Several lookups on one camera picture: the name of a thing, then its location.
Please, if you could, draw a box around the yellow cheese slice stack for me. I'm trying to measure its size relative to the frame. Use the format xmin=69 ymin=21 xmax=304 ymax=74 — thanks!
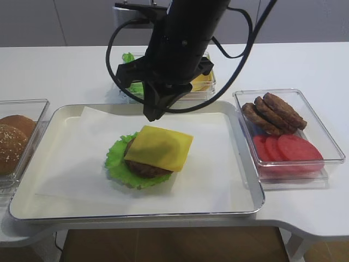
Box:
xmin=191 ymin=72 xmax=214 ymax=92

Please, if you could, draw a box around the clear lettuce and cheese box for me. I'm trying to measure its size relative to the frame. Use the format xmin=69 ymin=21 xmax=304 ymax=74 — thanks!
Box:
xmin=122 ymin=52 xmax=216 ymax=101

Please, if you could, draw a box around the green lettuce in box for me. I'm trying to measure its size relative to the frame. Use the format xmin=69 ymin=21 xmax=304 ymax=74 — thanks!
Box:
xmin=122 ymin=52 xmax=143 ymax=94

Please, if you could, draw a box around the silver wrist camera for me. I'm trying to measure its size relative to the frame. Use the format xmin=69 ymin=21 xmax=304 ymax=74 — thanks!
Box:
xmin=112 ymin=1 xmax=167 ymax=29

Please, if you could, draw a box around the clear bun box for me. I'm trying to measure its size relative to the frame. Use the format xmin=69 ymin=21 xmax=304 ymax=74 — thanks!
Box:
xmin=1 ymin=99 xmax=50 ymax=197

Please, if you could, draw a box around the brown meat patty on tray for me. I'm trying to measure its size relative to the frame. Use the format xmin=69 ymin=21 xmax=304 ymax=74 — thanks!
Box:
xmin=124 ymin=138 xmax=173 ymax=178

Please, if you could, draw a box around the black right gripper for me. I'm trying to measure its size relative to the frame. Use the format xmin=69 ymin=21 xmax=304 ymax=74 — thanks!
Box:
xmin=115 ymin=1 xmax=229 ymax=122

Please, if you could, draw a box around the clear patty and tomato box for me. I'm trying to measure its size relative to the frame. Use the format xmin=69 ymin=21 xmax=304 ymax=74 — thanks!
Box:
xmin=233 ymin=89 xmax=345 ymax=190

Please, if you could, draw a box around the red tomato slice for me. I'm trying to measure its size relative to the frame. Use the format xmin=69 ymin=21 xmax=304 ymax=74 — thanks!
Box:
xmin=265 ymin=136 xmax=286 ymax=162
xmin=253 ymin=135 xmax=271 ymax=162
xmin=277 ymin=135 xmax=323 ymax=161

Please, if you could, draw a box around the middle brown meat patty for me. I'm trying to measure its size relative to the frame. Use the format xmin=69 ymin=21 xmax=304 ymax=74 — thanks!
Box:
xmin=254 ymin=96 xmax=297 ymax=134

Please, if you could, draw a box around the front red tomato slice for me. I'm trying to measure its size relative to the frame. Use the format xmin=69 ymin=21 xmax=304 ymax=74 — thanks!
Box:
xmin=277 ymin=135 xmax=323 ymax=161

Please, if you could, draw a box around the back red tomato slice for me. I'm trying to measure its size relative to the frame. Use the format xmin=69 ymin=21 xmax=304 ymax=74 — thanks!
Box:
xmin=253 ymin=135 xmax=271 ymax=162

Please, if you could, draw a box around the sesame bun top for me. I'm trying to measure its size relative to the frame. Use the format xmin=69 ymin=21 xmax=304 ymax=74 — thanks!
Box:
xmin=1 ymin=124 xmax=28 ymax=176

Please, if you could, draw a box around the top brown meat patty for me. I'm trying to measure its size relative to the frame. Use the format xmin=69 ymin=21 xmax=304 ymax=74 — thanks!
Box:
xmin=263 ymin=92 xmax=308 ymax=130

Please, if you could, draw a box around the green lettuce leaf on tray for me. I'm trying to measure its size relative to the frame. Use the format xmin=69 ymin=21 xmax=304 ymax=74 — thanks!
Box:
xmin=105 ymin=132 xmax=171 ymax=190

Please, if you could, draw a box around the white paper sheet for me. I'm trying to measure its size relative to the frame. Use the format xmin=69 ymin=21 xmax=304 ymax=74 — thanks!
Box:
xmin=36 ymin=108 xmax=238 ymax=215

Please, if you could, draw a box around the middle red tomato slice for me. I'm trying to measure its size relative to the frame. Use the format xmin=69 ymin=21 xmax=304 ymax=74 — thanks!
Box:
xmin=265 ymin=136 xmax=286 ymax=162

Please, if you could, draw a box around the plain brown bun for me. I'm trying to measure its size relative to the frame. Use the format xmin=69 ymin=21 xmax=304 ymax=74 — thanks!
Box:
xmin=1 ymin=115 xmax=36 ymax=139

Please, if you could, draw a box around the bottom brown meat patty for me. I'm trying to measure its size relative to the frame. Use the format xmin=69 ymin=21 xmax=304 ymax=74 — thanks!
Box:
xmin=242 ymin=103 xmax=284 ymax=136

